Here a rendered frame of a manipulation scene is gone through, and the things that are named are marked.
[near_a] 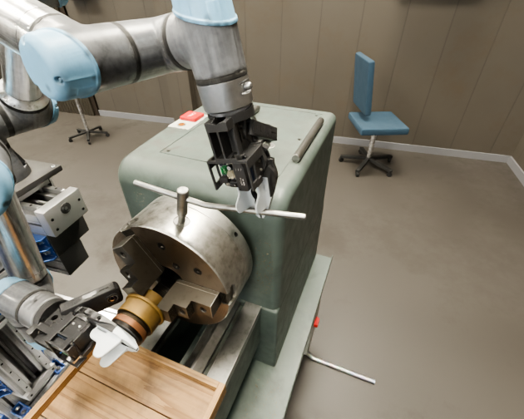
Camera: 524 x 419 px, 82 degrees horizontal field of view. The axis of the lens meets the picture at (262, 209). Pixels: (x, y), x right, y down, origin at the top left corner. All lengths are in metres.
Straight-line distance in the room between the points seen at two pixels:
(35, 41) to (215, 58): 0.19
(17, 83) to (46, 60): 0.60
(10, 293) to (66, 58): 0.54
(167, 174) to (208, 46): 0.43
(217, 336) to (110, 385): 0.27
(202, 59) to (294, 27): 3.28
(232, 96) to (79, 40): 0.18
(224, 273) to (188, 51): 0.41
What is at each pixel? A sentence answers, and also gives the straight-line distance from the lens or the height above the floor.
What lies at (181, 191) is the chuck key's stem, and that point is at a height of 1.32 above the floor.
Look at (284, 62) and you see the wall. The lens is 3.77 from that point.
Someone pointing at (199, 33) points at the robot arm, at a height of 1.58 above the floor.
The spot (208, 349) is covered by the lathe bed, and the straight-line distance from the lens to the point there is 0.89.
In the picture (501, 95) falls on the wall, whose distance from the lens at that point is 4.01.
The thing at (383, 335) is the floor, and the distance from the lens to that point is 2.01.
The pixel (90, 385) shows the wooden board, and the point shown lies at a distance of 0.90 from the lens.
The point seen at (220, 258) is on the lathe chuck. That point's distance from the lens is 0.64.
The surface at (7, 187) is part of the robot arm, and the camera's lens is 0.64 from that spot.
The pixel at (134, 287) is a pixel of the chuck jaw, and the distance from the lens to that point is 0.68.
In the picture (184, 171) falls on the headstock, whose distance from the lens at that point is 0.78.
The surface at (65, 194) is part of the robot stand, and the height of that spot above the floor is 1.12.
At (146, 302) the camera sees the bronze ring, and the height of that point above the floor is 1.12.
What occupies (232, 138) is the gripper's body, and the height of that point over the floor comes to 1.44.
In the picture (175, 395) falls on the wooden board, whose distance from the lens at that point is 0.83.
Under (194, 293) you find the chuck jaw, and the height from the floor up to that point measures 1.10.
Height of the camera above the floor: 1.64
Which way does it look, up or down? 38 degrees down
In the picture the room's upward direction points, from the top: straight up
